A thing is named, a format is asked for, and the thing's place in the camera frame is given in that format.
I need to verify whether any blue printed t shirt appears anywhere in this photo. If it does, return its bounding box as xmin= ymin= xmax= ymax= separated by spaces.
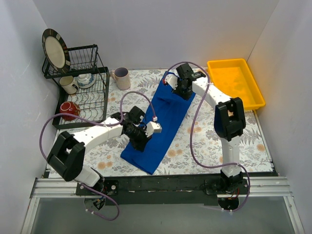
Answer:
xmin=120 ymin=72 xmax=196 ymax=175

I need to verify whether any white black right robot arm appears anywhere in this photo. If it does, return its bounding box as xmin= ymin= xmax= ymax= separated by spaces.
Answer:
xmin=163 ymin=61 xmax=246 ymax=194

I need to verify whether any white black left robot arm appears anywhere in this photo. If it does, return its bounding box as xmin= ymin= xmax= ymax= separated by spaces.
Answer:
xmin=47 ymin=106 xmax=161 ymax=195

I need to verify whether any yellow plastic bin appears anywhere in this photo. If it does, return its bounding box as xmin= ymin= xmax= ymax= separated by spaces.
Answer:
xmin=207 ymin=58 xmax=266 ymax=111

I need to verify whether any beige ceramic mug purple inside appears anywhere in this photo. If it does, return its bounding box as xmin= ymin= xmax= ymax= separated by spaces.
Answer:
xmin=110 ymin=67 xmax=131 ymax=90

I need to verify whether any red cup in rack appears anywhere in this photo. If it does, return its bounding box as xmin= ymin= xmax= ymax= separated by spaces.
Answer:
xmin=59 ymin=101 xmax=80 ymax=116

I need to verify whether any blue white teapot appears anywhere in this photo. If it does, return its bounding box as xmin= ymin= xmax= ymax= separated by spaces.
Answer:
xmin=77 ymin=74 xmax=95 ymax=89

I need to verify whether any cream mug in rack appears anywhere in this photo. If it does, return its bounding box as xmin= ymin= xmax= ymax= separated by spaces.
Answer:
xmin=59 ymin=76 xmax=79 ymax=95

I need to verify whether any dark rimmed cream plate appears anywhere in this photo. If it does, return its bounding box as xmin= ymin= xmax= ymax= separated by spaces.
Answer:
xmin=42 ymin=28 xmax=71 ymax=74

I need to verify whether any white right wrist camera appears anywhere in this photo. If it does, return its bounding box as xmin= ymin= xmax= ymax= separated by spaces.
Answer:
xmin=163 ymin=74 xmax=179 ymax=90

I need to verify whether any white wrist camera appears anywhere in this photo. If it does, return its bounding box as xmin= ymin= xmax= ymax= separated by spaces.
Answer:
xmin=163 ymin=74 xmax=179 ymax=90
xmin=145 ymin=121 xmax=162 ymax=137

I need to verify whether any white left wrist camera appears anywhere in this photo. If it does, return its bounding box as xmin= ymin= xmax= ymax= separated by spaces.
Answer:
xmin=145 ymin=121 xmax=162 ymax=137

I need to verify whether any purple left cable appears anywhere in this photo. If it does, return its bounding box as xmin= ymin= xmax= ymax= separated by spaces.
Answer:
xmin=39 ymin=91 xmax=158 ymax=221

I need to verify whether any purple cable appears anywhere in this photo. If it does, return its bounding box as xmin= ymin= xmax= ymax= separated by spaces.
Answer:
xmin=39 ymin=91 xmax=158 ymax=221
xmin=162 ymin=61 xmax=251 ymax=214

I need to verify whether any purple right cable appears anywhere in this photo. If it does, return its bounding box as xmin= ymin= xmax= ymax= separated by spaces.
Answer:
xmin=162 ymin=61 xmax=251 ymax=214

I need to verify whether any black wire dish rack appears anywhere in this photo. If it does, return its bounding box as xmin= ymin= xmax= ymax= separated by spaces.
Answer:
xmin=42 ymin=44 xmax=110 ymax=123

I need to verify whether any aluminium frame rail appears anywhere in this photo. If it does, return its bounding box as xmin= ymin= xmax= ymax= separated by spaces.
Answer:
xmin=22 ymin=176 xmax=305 ymax=234

